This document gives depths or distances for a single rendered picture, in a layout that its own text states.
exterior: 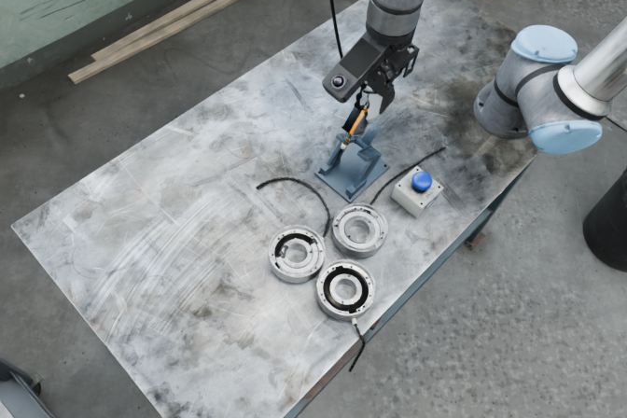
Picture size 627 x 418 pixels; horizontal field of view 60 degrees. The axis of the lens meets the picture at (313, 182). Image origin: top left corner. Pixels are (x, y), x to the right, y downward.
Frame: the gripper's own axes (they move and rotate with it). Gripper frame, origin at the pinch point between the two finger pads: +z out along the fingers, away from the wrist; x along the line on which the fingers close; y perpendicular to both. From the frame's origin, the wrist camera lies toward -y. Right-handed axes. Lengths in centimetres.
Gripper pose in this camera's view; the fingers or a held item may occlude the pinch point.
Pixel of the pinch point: (361, 114)
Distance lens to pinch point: 97.3
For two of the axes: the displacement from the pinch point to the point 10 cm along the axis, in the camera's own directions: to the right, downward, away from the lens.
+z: -0.7, 5.3, 8.5
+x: -7.2, -6.2, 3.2
